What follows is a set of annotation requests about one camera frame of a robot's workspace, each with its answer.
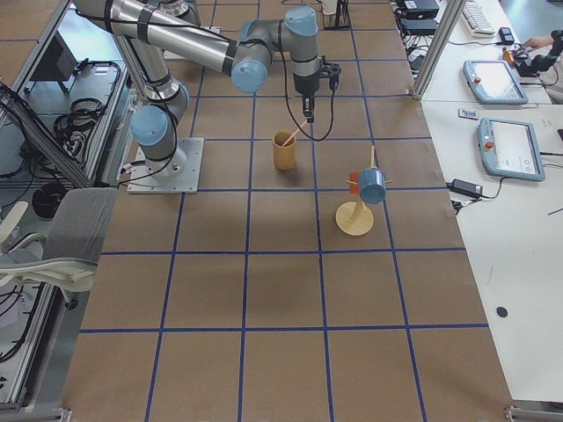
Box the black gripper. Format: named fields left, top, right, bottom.
left=292, top=55, right=341, bottom=123

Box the aluminium frame post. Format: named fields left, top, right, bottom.
left=412, top=0, right=465, bottom=100

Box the person's hand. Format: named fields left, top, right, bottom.
left=523, top=35, right=553, bottom=49

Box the teach pendant far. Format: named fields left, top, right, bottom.
left=463, top=60, right=529, bottom=106

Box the teach pendant near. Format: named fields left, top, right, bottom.
left=478, top=118, right=545, bottom=182

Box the black power adapter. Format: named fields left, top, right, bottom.
left=446, top=178, right=483, bottom=199

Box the black wire mug rack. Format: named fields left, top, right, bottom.
left=320, top=0, right=351, bottom=30

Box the bamboo wooden cup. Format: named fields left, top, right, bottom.
left=273, top=130, right=296, bottom=171

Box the blue cup on stand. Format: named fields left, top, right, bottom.
left=357, top=168, right=386, bottom=205

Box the white keyboard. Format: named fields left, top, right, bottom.
left=460, top=0, right=496, bottom=39

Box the orange cup on stand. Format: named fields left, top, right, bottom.
left=347, top=171, right=359, bottom=195

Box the pink chopstick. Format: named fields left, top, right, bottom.
left=282, top=120, right=308, bottom=147

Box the grey office chair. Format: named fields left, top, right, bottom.
left=1, top=187, right=118, bottom=309

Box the teach pendant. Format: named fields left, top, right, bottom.
left=478, top=118, right=545, bottom=182
left=463, top=60, right=529, bottom=106

